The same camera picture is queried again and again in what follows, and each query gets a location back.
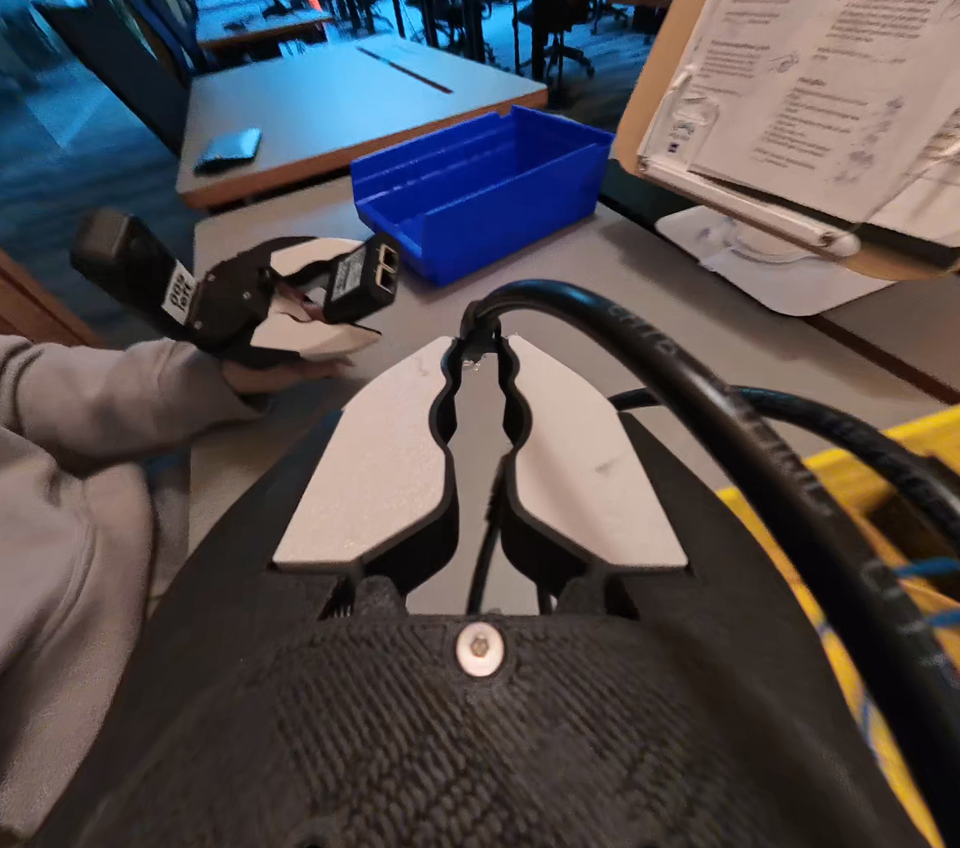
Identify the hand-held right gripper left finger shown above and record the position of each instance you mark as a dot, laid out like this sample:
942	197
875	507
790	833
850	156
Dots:
367	473

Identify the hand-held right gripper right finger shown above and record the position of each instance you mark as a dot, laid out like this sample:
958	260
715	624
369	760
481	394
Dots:
600	481

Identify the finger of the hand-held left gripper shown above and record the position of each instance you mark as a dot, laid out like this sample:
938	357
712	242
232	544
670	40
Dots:
315	338
307	259

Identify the black ethernet splitter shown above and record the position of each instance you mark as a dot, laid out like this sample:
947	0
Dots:
352	286

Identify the blue plastic bin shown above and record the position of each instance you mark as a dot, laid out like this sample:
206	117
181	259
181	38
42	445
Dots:
487	203

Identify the yellow plastic bin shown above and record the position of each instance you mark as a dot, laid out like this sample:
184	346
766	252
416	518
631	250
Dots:
847	481

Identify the person's left forearm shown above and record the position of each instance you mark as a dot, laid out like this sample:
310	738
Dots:
112	383

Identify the grey desk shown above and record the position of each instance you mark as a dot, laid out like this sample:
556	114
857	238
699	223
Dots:
600	308

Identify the person's left hand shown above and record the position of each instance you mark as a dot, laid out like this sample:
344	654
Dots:
262	379

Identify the black wallet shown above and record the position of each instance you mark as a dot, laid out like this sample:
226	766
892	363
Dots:
229	151

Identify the wood-edged grey table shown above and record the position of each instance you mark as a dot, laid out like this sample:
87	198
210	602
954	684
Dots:
337	106

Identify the wooden background table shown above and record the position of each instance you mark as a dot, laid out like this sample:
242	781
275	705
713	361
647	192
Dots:
262	27

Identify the person's arm grey sleeve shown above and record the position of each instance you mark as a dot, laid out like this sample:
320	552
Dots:
60	600

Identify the black office chair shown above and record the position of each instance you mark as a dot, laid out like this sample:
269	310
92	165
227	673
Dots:
555	8

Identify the instruction sheet on stand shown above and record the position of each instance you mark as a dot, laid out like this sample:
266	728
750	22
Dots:
660	76

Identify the printed instruction sheet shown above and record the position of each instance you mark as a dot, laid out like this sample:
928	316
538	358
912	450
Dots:
825	38

